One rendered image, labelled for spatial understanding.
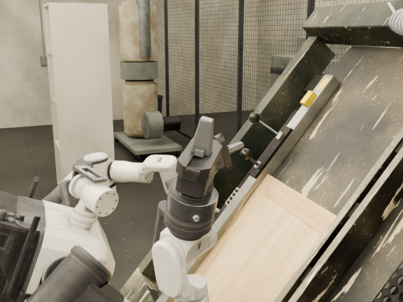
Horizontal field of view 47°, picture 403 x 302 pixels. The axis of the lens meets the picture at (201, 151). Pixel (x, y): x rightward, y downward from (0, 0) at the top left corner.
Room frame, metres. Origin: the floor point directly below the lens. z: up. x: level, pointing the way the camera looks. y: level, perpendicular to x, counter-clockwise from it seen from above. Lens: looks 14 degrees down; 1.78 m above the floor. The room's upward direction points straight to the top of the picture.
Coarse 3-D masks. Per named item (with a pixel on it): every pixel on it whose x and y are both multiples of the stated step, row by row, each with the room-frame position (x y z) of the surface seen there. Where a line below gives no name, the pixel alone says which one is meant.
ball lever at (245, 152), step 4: (240, 152) 1.40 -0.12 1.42; (244, 152) 1.39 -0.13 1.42; (248, 152) 1.39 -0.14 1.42; (240, 156) 1.39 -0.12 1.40; (244, 156) 1.38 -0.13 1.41; (248, 156) 1.38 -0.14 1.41; (252, 160) 1.43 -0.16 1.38; (256, 164) 1.45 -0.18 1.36; (260, 164) 1.46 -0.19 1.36; (256, 168) 1.46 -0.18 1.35
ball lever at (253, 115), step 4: (252, 112) 1.53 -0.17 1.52; (256, 112) 1.52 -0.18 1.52; (252, 116) 1.51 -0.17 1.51; (256, 116) 1.51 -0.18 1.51; (252, 120) 1.51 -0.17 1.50; (256, 120) 1.51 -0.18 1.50; (260, 120) 1.52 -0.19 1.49; (264, 124) 1.51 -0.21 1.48; (268, 128) 1.51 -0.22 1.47; (276, 132) 1.50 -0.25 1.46; (280, 132) 1.49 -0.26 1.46; (276, 136) 1.49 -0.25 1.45; (280, 136) 1.49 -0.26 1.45
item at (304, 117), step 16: (320, 80) 1.57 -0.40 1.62; (336, 80) 1.54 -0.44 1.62; (320, 96) 1.52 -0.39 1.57; (304, 112) 1.51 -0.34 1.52; (304, 128) 1.50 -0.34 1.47; (288, 144) 1.48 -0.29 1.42; (272, 160) 1.46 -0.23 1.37; (240, 192) 1.46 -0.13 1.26; (240, 208) 1.43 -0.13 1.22; (224, 224) 1.41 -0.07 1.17; (192, 272) 1.37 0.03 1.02
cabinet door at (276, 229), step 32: (256, 192) 1.43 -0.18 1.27; (288, 192) 1.31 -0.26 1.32; (256, 224) 1.32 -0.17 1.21; (288, 224) 1.21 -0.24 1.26; (320, 224) 1.12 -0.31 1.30; (224, 256) 1.32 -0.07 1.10; (256, 256) 1.21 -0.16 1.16; (288, 256) 1.12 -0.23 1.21; (224, 288) 1.21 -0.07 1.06; (256, 288) 1.12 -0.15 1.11
